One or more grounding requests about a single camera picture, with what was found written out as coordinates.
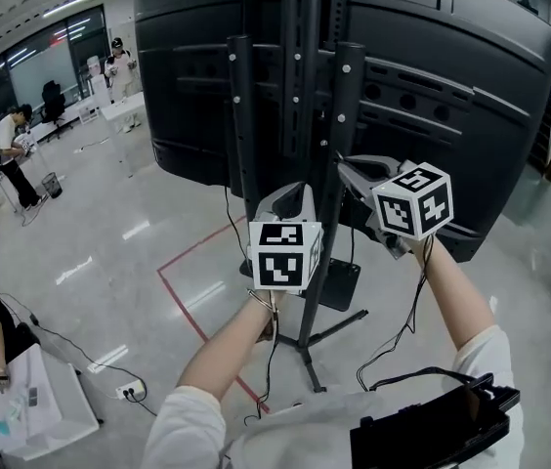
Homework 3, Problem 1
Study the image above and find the person's white shirt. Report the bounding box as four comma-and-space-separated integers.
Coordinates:
142, 324, 526, 469

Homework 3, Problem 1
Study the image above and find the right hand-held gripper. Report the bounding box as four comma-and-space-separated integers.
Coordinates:
336, 152, 454, 261

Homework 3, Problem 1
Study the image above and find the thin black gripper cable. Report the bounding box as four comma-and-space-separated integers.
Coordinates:
356, 235, 467, 394
242, 295, 281, 428

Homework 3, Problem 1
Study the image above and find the white table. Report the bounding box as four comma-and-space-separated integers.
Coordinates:
99, 90, 147, 134

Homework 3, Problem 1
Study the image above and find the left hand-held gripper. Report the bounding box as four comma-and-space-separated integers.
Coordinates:
247, 181, 325, 297

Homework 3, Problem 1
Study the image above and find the black television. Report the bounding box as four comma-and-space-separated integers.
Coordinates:
132, 0, 551, 264

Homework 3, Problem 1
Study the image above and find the silver bracelet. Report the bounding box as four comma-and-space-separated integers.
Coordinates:
247, 287, 281, 315

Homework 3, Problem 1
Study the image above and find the black mesh trash bin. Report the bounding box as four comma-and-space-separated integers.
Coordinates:
40, 172, 64, 199

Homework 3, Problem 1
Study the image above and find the black office chair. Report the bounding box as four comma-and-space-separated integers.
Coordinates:
39, 79, 68, 142

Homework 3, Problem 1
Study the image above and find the black chest-mounted device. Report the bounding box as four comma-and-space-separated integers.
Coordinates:
350, 364, 522, 469

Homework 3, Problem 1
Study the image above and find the white low cabinet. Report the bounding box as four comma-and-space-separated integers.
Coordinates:
0, 343, 102, 462

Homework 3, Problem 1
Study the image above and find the dark glass partition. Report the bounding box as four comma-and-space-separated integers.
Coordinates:
0, 5, 110, 131

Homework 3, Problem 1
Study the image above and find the black metal TV stand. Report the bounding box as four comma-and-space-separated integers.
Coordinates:
225, 0, 369, 395

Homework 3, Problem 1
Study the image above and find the white power strip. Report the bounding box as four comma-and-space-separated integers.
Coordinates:
115, 380, 147, 404

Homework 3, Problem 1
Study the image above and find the person's left forearm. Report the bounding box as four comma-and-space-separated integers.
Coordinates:
176, 288, 289, 412

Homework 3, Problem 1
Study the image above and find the black floor cable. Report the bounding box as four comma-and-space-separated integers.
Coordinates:
0, 288, 159, 418

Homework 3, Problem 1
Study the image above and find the person's right forearm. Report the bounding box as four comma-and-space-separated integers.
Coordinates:
407, 234, 497, 354

